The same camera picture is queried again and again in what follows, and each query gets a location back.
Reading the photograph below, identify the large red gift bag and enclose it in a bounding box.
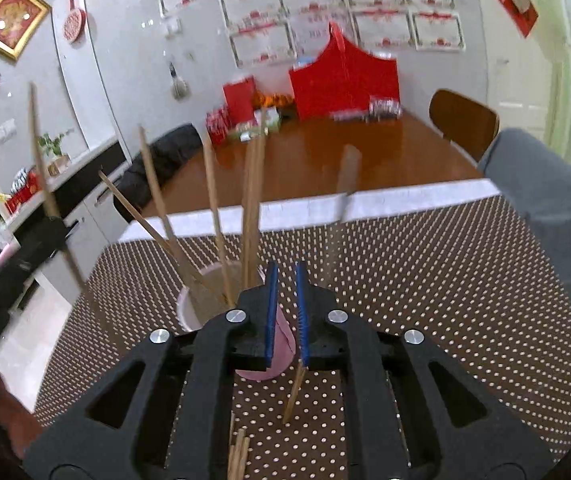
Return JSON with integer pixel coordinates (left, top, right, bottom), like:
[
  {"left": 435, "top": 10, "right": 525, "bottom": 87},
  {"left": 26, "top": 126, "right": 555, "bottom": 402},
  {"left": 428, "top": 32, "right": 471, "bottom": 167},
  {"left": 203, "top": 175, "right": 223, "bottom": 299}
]
[{"left": 288, "top": 20, "right": 401, "bottom": 122}]

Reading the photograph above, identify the person's left hand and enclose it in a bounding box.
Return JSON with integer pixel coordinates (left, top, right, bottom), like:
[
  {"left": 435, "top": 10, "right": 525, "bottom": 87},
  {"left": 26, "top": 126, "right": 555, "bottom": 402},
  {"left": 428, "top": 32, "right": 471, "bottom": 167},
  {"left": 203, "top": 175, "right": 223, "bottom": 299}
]
[{"left": 0, "top": 367, "right": 44, "bottom": 458}]

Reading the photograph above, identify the red can pack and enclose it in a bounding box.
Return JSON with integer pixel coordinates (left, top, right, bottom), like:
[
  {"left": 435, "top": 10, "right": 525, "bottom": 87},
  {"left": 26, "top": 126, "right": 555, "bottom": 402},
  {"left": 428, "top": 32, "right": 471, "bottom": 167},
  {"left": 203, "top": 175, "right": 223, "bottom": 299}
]
[{"left": 206, "top": 106, "right": 231, "bottom": 147}]

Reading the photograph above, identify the pink cup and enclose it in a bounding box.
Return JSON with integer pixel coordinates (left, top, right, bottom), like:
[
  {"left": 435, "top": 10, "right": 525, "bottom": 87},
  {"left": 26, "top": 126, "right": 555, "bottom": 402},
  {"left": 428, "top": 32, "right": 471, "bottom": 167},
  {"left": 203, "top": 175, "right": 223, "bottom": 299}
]
[{"left": 176, "top": 260, "right": 297, "bottom": 383}]

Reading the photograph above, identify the wall of award certificates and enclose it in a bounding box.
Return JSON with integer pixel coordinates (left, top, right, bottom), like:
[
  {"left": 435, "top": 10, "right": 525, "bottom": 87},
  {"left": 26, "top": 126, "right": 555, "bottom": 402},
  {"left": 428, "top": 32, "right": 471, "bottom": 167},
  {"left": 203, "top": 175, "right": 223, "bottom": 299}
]
[{"left": 156, "top": 0, "right": 479, "bottom": 68}]

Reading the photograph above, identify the red box on table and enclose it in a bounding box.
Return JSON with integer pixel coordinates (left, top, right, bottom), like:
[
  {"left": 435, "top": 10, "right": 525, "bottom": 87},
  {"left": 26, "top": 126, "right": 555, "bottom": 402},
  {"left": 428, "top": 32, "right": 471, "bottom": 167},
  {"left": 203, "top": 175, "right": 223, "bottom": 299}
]
[{"left": 222, "top": 77, "right": 257, "bottom": 126}]

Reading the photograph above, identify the grey cloth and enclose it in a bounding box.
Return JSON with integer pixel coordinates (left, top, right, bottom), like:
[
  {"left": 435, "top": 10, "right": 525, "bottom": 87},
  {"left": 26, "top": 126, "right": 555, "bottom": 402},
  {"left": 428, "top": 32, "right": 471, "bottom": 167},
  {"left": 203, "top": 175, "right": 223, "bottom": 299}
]
[{"left": 476, "top": 127, "right": 571, "bottom": 333}]

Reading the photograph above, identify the brown wooden chair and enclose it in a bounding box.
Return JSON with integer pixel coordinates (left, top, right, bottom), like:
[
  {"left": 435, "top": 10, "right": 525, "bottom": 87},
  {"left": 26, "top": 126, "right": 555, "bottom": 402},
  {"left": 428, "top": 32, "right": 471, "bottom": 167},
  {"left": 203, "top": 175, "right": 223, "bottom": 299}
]
[{"left": 429, "top": 89, "right": 500, "bottom": 163}]

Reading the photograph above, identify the round paper-cut hanging ornament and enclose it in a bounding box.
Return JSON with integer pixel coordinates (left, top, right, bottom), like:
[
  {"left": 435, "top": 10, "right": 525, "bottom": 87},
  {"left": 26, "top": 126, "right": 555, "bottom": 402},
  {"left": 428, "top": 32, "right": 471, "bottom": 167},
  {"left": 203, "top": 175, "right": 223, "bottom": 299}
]
[{"left": 60, "top": 0, "right": 88, "bottom": 46}]

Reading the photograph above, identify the orange snack bag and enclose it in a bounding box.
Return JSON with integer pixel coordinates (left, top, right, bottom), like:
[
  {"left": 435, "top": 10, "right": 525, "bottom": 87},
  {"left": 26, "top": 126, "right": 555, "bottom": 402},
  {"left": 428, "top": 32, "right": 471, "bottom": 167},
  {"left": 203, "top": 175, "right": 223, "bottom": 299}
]
[{"left": 253, "top": 91, "right": 293, "bottom": 110}]

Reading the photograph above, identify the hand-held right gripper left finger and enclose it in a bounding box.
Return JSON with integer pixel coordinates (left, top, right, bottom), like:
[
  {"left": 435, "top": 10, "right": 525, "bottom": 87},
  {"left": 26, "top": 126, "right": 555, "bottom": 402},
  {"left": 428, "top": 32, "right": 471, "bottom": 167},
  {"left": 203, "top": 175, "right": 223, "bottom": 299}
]
[{"left": 26, "top": 261, "right": 280, "bottom": 480}]

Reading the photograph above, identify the black jacket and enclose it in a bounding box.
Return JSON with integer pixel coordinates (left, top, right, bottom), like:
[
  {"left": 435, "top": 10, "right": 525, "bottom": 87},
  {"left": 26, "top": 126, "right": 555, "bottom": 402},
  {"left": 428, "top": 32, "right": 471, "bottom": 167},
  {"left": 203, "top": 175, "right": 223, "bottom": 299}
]
[{"left": 113, "top": 122, "right": 206, "bottom": 226}]

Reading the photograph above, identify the white hanging ornament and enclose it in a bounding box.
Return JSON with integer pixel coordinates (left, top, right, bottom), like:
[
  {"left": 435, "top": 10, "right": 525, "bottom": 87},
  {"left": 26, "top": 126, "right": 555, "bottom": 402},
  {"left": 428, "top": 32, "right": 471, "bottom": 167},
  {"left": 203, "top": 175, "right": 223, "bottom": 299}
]
[{"left": 168, "top": 62, "right": 190, "bottom": 101}]

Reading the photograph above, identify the brown polka-dot tablecloth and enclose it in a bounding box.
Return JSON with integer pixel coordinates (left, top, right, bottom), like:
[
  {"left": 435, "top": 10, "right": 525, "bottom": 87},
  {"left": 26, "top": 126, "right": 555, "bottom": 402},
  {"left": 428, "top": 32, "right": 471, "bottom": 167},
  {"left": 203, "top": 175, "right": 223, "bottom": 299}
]
[{"left": 33, "top": 192, "right": 571, "bottom": 480}]

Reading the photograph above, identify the clear plastic packet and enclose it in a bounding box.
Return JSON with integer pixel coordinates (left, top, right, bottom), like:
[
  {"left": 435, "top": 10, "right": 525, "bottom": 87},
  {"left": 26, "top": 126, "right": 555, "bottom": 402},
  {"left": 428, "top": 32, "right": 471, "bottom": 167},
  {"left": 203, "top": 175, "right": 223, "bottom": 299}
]
[{"left": 333, "top": 96, "right": 405, "bottom": 123}]

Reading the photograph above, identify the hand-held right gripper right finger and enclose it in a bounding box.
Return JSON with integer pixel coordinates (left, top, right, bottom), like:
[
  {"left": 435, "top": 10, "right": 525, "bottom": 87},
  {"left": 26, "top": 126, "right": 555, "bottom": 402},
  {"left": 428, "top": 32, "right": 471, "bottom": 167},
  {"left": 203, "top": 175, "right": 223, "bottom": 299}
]
[{"left": 295, "top": 261, "right": 556, "bottom": 480}]

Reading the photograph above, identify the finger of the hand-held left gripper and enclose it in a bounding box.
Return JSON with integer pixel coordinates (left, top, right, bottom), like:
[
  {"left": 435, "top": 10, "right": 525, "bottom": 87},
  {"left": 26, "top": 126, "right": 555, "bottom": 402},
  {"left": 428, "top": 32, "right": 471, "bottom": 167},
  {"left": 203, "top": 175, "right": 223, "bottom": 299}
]
[{"left": 13, "top": 216, "right": 80, "bottom": 273}]

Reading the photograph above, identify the single wooden chopstick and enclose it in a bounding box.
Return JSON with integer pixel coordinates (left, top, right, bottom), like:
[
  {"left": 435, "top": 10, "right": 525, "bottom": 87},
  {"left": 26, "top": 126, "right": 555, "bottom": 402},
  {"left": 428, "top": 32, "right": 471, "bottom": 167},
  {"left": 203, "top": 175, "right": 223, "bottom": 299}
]
[
  {"left": 282, "top": 144, "right": 363, "bottom": 425},
  {"left": 138, "top": 125, "right": 201, "bottom": 283},
  {"left": 202, "top": 131, "right": 236, "bottom": 307},
  {"left": 28, "top": 81, "right": 89, "bottom": 296},
  {"left": 98, "top": 170, "right": 229, "bottom": 307}
]

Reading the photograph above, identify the white patterned cloth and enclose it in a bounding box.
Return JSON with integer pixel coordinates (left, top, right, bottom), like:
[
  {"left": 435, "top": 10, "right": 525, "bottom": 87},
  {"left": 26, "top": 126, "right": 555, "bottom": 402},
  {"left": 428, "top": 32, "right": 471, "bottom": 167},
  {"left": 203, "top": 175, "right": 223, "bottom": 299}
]
[{"left": 118, "top": 177, "right": 501, "bottom": 243}]

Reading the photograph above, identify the white and black sideboard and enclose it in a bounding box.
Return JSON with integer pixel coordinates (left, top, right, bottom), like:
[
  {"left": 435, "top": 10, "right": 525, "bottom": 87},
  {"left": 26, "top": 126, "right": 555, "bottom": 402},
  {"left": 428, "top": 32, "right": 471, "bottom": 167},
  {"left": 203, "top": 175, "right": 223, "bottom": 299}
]
[{"left": 0, "top": 135, "right": 134, "bottom": 311}]

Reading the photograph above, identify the light green curtain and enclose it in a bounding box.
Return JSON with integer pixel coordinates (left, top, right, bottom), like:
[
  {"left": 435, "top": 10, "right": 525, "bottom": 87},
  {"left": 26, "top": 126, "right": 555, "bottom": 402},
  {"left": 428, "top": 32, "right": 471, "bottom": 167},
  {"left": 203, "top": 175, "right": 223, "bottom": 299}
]
[{"left": 483, "top": 0, "right": 571, "bottom": 166}]

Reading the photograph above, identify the green box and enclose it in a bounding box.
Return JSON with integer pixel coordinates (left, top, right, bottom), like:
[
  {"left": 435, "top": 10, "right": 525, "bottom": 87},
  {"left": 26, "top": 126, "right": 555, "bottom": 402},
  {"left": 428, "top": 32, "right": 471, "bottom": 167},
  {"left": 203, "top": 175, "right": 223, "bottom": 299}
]
[{"left": 226, "top": 109, "right": 282, "bottom": 142}]

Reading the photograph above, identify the bunch of wooden chopsticks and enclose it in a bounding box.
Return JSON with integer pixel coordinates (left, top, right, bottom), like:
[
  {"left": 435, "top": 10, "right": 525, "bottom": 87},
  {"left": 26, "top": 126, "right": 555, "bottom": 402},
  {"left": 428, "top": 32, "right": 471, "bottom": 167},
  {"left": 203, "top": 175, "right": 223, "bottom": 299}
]
[{"left": 226, "top": 412, "right": 252, "bottom": 480}]

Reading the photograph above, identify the red heart wall decoration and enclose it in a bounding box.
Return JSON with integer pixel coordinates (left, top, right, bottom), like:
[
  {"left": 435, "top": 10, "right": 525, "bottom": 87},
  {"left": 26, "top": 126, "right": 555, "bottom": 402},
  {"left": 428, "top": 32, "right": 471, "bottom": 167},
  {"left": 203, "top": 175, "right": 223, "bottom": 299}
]
[{"left": 496, "top": 0, "right": 540, "bottom": 39}]

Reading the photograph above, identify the small potted plant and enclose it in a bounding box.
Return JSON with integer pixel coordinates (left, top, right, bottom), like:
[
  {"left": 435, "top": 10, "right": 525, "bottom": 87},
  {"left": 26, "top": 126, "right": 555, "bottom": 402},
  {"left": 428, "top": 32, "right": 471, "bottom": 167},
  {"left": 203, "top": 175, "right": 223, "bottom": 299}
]
[{"left": 37, "top": 129, "right": 75, "bottom": 177}]

